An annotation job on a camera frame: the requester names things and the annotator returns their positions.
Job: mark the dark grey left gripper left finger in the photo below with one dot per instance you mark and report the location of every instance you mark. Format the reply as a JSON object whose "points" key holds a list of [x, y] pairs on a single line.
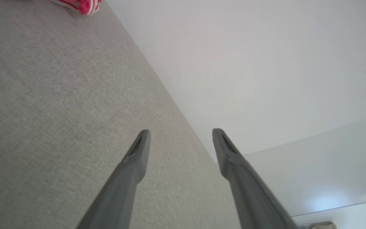
{"points": [[129, 178]]}

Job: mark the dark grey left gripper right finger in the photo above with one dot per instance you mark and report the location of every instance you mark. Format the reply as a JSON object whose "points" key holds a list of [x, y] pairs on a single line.
{"points": [[246, 187]]}

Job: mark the red and white jersey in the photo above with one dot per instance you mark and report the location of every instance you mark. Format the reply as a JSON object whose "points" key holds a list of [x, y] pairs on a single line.
{"points": [[86, 7]]}

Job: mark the small beige object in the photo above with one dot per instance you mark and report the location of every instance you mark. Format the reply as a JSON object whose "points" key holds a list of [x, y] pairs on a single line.
{"points": [[321, 225]]}

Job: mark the grey fabric sofa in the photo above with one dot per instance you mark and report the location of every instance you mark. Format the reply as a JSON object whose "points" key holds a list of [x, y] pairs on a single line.
{"points": [[43, 111]]}

